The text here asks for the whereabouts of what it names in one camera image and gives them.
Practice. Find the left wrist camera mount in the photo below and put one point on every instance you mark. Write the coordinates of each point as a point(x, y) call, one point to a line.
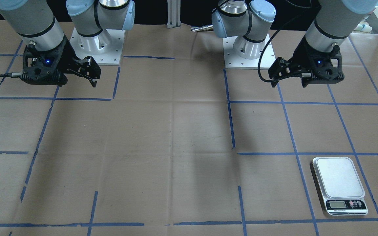
point(324, 68)

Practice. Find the aluminium profile post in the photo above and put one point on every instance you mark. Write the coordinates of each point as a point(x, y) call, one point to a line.
point(173, 13)

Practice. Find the silver digital kitchen scale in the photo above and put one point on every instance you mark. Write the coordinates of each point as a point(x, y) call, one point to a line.
point(340, 186)

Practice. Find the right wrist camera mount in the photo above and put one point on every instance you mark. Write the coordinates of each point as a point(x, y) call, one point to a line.
point(41, 67)

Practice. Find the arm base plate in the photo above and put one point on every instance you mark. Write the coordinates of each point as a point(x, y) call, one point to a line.
point(106, 48)
point(242, 54)

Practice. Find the metal cable connector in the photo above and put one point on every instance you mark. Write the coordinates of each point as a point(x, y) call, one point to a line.
point(202, 29)

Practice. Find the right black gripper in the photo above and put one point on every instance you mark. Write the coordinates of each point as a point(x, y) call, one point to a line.
point(66, 55)

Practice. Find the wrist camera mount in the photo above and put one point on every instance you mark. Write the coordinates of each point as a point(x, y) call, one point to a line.
point(41, 67)
point(324, 68)

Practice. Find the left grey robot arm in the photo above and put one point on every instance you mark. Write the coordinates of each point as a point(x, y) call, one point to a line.
point(333, 22)

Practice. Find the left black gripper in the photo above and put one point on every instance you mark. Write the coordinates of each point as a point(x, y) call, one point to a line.
point(303, 55)

